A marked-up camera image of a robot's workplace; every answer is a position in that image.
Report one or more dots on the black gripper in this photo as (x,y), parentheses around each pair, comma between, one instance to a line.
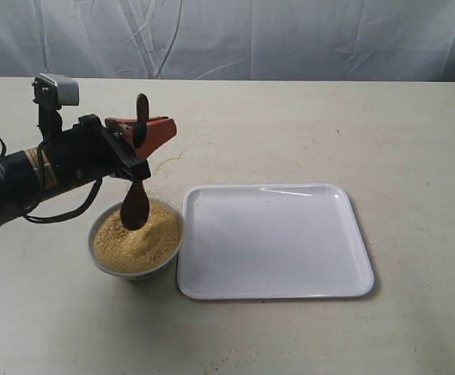
(90,151)

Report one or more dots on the brown wooden spoon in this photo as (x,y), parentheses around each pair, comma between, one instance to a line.
(134,211)

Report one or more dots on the white rectangular plastic tray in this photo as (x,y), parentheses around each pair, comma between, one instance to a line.
(272,241)

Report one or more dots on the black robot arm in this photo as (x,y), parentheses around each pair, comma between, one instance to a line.
(19,194)

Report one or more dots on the yellow grains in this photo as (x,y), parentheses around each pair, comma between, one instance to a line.
(153,242)

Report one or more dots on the white ceramic bowl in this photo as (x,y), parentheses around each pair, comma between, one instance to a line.
(94,258)

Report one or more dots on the white wrinkled backdrop cloth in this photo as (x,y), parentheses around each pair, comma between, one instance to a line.
(230,40)

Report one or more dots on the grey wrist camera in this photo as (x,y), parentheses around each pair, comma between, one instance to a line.
(53,91)

